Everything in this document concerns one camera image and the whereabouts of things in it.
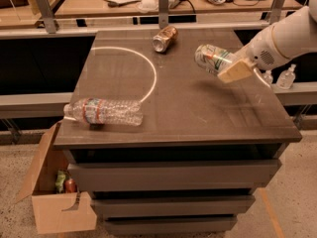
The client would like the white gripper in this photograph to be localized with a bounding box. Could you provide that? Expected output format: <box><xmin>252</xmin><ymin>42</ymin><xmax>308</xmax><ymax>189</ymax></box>
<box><xmin>218</xmin><ymin>26</ymin><xmax>291</xmax><ymax>83</ymax></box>

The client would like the green white 7up can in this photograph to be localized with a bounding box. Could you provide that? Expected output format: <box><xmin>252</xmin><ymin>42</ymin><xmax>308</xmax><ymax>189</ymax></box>
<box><xmin>194</xmin><ymin>45</ymin><xmax>238</xmax><ymax>75</ymax></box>

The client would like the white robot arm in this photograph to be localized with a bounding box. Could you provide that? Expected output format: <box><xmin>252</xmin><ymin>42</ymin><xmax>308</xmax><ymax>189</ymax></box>
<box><xmin>217</xmin><ymin>0</ymin><xmax>317</xmax><ymax>83</ymax></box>

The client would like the orange soda can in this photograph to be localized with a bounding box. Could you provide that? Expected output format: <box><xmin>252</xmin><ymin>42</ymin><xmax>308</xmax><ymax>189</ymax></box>
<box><xmin>152</xmin><ymin>26</ymin><xmax>178</xmax><ymax>53</ymax></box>

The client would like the red can in box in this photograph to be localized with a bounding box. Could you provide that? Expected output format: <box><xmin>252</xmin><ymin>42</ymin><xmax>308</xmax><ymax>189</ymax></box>
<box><xmin>64</xmin><ymin>178</ymin><xmax>77</xmax><ymax>193</ymax></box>

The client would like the small clear bottle left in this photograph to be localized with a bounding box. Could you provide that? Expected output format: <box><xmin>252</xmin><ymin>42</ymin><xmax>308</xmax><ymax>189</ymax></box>
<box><xmin>263</xmin><ymin>70</ymin><xmax>273</xmax><ymax>84</ymax></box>

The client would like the small clear bottle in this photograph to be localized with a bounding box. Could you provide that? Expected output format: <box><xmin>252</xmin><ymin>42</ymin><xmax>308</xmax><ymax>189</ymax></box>
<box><xmin>263</xmin><ymin>70</ymin><xmax>273</xmax><ymax>84</ymax></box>
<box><xmin>276</xmin><ymin>64</ymin><xmax>296</xmax><ymax>89</ymax></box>

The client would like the small clear bottle right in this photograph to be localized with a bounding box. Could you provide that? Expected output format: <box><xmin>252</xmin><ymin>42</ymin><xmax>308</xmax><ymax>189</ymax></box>
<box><xmin>276</xmin><ymin>64</ymin><xmax>296</xmax><ymax>89</ymax></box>

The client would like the grey drawer cabinet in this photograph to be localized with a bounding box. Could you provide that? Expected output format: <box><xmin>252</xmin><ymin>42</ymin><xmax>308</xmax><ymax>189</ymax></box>
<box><xmin>53</xmin><ymin>28</ymin><xmax>303</xmax><ymax>237</ymax></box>

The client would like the white face mask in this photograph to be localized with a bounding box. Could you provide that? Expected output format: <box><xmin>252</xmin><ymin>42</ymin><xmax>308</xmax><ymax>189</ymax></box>
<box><xmin>136</xmin><ymin>0</ymin><xmax>158</xmax><ymax>13</ymax></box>

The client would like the middle grey drawer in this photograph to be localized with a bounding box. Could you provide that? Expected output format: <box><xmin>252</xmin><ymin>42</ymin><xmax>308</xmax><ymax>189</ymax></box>
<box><xmin>92</xmin><ymin>195</ymin><xmax>255</xmax><ymax>218</ymax></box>

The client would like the grey drawer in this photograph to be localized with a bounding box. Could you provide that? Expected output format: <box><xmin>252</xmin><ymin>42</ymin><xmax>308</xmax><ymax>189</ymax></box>
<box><xmin>105</xmin><ymin>215</ymin><xmax>237</xmax><ymax>236</ymax></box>
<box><xmin>92</xmin><ymin>195</ymin><xmax>255</xmax><ymax>218</ymax></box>
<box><xmin>68</xmin><ymin>160</ymin><xmax>280</xmax><ymax>191</ymax></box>

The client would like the clear plastic water bottle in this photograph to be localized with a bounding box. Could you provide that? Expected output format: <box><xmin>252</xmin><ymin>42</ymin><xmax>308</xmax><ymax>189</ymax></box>
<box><xmin>63</xmin><ymin>98</ymin><xmax>143</xmax><ymax>126</ymax></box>

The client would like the top grey drawer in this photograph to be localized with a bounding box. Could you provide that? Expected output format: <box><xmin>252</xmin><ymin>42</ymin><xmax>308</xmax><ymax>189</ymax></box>
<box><xmin>68</xmin><ymin>160</ymin><xmax>280</xmax><ymax>191</ymax></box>

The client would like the bottom grey drawer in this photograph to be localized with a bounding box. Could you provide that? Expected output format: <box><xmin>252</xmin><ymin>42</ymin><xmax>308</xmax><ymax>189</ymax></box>
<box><xmin>105</xmin><ymin>215</ymin><xmax>237</xmax><ymax>236</ymax></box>

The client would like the green snack bag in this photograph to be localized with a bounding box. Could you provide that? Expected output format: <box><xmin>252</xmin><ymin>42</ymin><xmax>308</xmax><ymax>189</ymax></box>
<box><xmin>55</xmin><ymin>170</ymin><xmax>66</xmax><ymax>193</ymax></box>

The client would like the brown cardboard box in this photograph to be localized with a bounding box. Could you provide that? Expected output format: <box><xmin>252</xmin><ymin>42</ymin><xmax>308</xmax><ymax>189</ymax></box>
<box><xmin>16</xmin><ymin>123</ymin><xmax>97</xmax><ymax>234</ymax></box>

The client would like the right metal bracket post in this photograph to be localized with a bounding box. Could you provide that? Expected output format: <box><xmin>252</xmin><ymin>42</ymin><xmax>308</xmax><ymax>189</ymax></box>
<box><xmin>265</xmin><ymin>0</ymin><xmax>285</xmax><ymax>24</ymax></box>

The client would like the metal bracket post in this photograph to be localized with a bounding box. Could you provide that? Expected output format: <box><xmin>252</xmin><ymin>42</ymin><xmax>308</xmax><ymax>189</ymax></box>
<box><xmin>265</xmin><ymin>0</ymin><xmax>285</xmax><ymax>24</ymax></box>
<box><xmin>36</xmin><ymin>0</ymin><xmax>57</xmax><ymax>34</ymax></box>
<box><xmin>158</xmin><ymin>0</ymin><xmax>168</xmax><ymax>29</ymax></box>

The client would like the black cable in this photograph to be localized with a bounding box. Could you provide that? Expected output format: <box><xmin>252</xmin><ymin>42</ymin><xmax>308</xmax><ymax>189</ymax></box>
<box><xmin>178</xmin><ymin>0</ymin><xmax>197</xmax><ymax>15</ymax></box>

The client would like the middle metal bracket post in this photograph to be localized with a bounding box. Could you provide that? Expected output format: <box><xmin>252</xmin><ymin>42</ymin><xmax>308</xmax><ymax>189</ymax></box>
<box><xmin>158</xmin><ymin>0</ymin><xmax>168</xmax><ymax>29</ymax></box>

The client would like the left metal bracket post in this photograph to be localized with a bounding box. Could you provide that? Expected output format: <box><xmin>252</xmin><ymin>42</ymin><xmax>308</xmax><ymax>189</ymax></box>
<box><xmin>36</xmin><ymin>0</ymin><xmax>57</xmax><ymax>34</ymax></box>

